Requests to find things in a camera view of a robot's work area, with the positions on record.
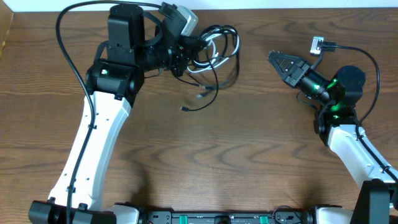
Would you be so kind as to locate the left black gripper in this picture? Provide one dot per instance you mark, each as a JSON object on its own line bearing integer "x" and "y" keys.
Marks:
{"x": 180, "y": 55}

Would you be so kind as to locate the wooden side panel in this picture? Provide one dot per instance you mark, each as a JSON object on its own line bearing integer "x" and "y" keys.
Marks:
{"x": 6, "y": 17}

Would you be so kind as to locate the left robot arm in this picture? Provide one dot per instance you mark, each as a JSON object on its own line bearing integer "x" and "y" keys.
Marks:
{"x": 137, "y": 43}

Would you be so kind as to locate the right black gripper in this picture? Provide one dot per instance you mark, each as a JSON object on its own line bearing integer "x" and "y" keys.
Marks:
{"x": 293, "y": 74}

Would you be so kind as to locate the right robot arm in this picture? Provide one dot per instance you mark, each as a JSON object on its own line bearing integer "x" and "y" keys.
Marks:
{"x": 338, "y": 127}

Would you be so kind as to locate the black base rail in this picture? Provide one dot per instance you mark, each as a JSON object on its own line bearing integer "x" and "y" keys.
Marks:
{"x": 282, "y": 214}

